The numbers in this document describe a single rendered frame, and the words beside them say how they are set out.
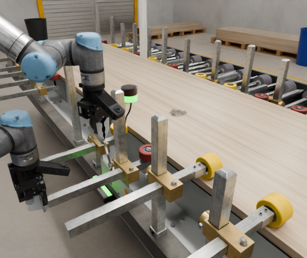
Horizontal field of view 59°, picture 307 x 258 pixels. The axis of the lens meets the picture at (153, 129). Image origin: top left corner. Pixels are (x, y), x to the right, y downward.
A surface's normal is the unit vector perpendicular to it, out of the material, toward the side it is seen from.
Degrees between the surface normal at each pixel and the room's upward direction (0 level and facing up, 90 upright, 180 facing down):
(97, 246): 0
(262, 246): 90
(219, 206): 90
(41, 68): 90
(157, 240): 0
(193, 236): 0
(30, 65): 90
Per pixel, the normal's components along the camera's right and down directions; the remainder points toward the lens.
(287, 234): 0.00, -0.88
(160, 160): 0.57, 0.39
